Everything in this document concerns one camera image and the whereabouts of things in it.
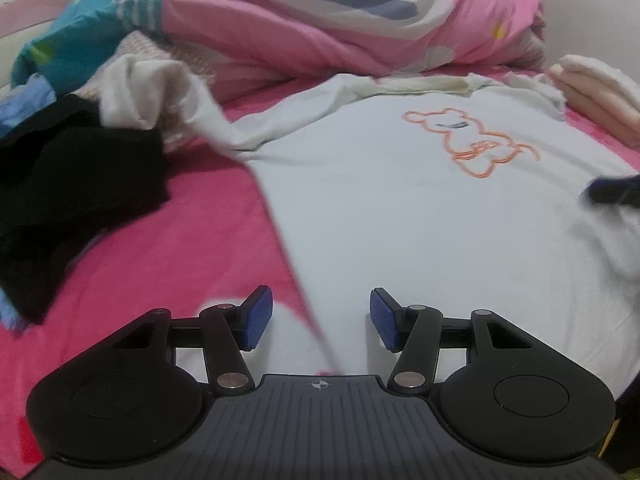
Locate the black garment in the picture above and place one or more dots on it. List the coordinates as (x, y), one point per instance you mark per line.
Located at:
(75, 185)

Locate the beige checked garment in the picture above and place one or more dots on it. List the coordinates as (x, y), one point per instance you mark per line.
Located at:
(165, 50)

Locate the teal striped cloth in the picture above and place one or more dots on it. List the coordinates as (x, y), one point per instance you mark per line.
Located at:
(90, 25)

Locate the folded white garment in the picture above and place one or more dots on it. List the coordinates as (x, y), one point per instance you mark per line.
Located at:
(595, 77)

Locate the pink leaf print bed sheet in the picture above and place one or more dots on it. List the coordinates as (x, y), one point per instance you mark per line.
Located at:
(175, 260)

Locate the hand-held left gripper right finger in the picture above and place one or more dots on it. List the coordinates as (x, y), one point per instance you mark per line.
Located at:
(385, 317)

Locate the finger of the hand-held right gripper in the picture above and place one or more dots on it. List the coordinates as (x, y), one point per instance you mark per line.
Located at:
(612, 191)

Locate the white sweatshirt orange bear outline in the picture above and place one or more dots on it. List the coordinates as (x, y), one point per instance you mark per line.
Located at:
(400, 220)

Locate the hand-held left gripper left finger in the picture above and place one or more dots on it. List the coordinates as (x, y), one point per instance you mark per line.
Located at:
(257, 317)

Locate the pink floral quilt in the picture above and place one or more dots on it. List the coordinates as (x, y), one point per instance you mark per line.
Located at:
(325, 25)

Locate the light blue garment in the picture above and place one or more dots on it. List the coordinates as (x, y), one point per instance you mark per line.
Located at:
(25, 105)

